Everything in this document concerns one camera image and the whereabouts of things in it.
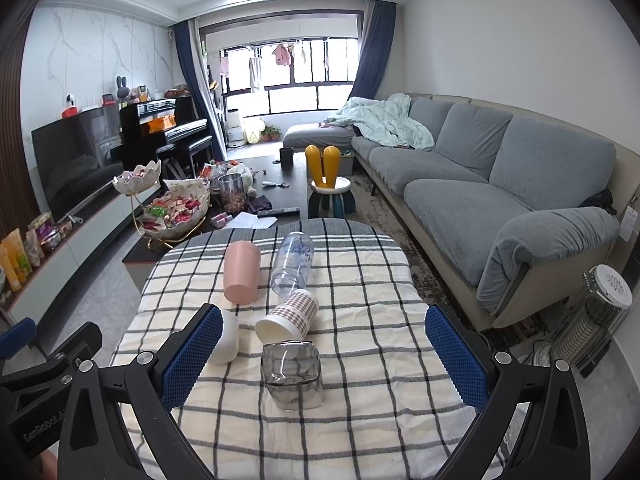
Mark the purple cloth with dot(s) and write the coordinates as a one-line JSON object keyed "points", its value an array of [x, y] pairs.
{"points": [[260, 202]]}

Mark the blue curtain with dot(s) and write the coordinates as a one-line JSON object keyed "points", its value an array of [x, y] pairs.
{"points": [[192, 70], [372, 50]]}

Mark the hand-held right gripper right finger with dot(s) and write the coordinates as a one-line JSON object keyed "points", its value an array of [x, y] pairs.
{"points": [[457, 360]]}

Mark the white television cabinet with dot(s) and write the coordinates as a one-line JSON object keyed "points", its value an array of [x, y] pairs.
{"points": [[75, 255]]}

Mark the white cup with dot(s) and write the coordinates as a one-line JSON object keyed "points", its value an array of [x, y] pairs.
{"points": [[227, 335]]}

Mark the tiered shell snack tray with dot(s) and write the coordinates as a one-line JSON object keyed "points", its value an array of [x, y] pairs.
{"points": [[175, 210]]}

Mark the black piano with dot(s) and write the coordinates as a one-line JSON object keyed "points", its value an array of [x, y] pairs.
{"points": [[145, 112]]}

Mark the orange snack packet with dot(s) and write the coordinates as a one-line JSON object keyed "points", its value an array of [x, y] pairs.
{"points": [[15, 260]]}

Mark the white hanging garment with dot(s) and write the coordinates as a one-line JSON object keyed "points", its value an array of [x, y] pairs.
{"points": [[255, 75]]}

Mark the electric heater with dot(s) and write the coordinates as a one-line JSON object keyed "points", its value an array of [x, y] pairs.
{"points": [[595, 320]]}

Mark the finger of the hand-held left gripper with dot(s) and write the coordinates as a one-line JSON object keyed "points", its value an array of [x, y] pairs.
{"points": [[17, 340]]}

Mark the pink cup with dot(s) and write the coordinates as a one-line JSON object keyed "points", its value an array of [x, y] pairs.
{"points": [[242, 275]]}

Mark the black framed window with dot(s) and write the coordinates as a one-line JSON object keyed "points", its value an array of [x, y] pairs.
{"points": [[300, 95]]}

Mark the black cloth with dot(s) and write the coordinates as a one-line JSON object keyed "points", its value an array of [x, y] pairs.
{"points": [[600, 202]]}

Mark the pink hanging garment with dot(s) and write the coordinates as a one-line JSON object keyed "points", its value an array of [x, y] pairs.
{"points": [[282, 55]]}

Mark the dark coffee table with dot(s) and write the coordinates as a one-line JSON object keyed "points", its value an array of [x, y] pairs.
{"points": [[280, 197]]}

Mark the clear snack jar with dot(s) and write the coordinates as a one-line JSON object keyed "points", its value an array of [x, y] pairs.
{"points": [[231, 195]]}

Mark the white security camera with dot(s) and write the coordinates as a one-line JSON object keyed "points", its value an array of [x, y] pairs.
{"points": [[71, 102]]}

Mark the purple snack packet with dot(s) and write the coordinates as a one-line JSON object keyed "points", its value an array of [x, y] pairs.
{"points": [[42, 232]]}

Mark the brown checked paper cup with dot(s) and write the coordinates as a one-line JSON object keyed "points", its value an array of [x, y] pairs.
{"points": [[295, 310]]}

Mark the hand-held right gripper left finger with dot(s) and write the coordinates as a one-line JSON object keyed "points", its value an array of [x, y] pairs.
{"points": [[192, 355]]}

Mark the light green blanket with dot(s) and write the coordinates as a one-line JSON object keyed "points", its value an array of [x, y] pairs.
{"points": [[385, 120]]}

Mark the clear plastic bottle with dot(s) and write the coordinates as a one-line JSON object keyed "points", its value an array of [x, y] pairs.
{"points": [[292, 265]]}

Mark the black piano bench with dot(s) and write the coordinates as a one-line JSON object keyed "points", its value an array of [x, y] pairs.
{"points": [[187, 147]]}

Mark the dark mug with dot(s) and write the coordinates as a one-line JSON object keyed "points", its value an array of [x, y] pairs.
{"points": [[286, 157]]}

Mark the white air purifier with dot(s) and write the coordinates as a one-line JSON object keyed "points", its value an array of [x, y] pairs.
{"points": [[235, 127]]}

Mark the potted plant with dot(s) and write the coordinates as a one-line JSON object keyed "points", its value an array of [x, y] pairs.
{"points": [[271, 134]]}

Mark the grey transparent cup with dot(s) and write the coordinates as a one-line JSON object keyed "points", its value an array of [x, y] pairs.
{"points": [[292, 375]]}

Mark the black remote control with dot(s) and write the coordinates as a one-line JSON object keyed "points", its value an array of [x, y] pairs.
{"points": [[277, 212]]}

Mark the checked tablecloth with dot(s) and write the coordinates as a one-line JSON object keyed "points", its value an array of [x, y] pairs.
{"points": [[360, 310]]}

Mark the grey rabbit figurine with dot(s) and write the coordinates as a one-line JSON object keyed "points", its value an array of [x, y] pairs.
{"points": [[122, 92]]}

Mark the white paper sheet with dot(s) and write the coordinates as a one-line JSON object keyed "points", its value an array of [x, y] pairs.
{"points": [[252, 221]]}

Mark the yellow rabbit ear stool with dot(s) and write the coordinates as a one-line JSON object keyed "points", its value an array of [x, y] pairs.
{"points": [[322, 165]]}

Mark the grey sofa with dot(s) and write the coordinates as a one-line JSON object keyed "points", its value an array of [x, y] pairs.
{"points": [[450, 200]]}

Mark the black television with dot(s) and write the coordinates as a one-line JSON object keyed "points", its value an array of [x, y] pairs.
{"points": [[70, 160]]}

